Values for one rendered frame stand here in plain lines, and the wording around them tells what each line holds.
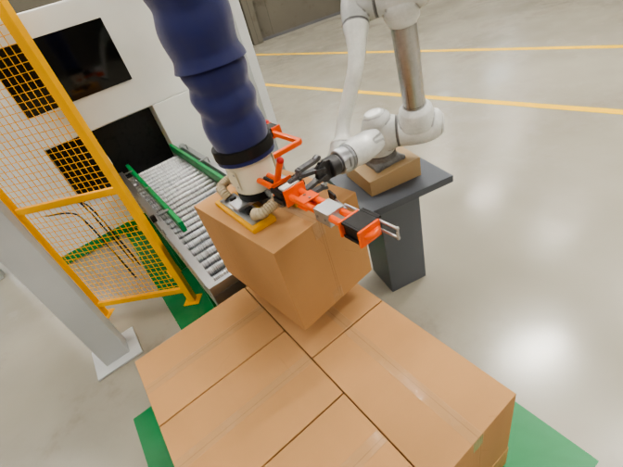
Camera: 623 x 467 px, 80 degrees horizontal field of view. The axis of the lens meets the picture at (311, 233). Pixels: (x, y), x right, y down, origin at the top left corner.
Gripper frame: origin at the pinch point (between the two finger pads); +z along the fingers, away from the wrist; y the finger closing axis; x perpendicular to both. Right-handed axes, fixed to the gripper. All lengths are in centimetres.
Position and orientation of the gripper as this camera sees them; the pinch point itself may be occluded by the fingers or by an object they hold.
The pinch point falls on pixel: (290, 190)
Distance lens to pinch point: 123.2
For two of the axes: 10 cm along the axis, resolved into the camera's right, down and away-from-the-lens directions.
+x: -5.8, -3.7, 7.3
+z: -7.8, 5.2, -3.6
